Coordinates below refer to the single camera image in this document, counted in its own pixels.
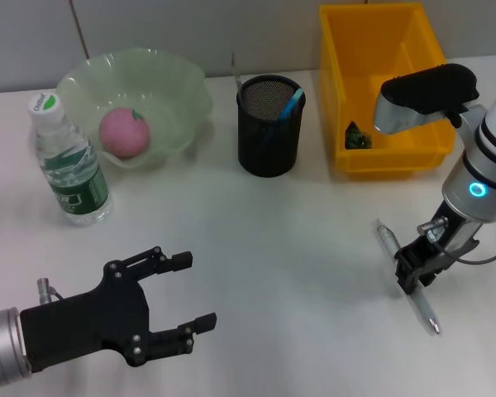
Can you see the green plastic wrapper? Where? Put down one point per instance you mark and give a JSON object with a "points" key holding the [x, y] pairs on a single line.
{"points": [[357, 138]]}

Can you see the silver ballpoint pen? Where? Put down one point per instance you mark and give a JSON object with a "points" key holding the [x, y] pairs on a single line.
{"points": [[425, 310]]}

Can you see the blue sheathed scissors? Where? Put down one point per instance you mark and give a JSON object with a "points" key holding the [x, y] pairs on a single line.
{"points": [[291, 105]]}

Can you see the clear plastic ruler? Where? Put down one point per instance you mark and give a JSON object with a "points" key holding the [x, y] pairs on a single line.
{"points": [[236, 74]]}

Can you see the black mesh pen holder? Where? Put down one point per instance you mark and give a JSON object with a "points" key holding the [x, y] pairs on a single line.
{"points": [[268, 157]]}

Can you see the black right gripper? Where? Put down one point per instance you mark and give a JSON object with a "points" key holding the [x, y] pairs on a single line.
{"points": [[454, 235]]}

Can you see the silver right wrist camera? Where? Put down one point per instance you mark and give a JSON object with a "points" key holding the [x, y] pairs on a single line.
{"points": [[430, 91]]}

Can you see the yellow plastic bin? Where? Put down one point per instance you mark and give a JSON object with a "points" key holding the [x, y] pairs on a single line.
{"points": [[355, 62]]}

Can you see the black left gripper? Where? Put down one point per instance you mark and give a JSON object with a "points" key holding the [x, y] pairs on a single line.
{"points": [[87, 320]]}

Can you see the clear green-label water bottle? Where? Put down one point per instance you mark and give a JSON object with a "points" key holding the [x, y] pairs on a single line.
{"points": [[74, 182]]}

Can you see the translucent green fruit bowl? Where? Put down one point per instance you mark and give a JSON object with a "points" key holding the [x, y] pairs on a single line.
{"points": [[165, 103]]}

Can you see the pink peach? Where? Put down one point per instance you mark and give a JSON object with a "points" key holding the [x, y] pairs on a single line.
{"points": [[122, 134]]}

